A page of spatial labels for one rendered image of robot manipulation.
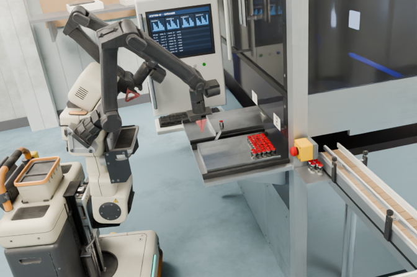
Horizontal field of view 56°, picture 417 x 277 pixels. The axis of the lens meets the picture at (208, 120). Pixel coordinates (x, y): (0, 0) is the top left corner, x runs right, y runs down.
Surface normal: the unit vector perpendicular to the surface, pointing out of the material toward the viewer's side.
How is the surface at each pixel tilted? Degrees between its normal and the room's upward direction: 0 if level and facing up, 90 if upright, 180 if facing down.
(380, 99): 90
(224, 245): 0
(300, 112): 90
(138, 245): 0
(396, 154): 90
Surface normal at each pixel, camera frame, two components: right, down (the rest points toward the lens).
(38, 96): 0.29, 0.37
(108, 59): 0.32, 0.75
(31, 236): 0.04, 0.41
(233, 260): -0.10, -0.91
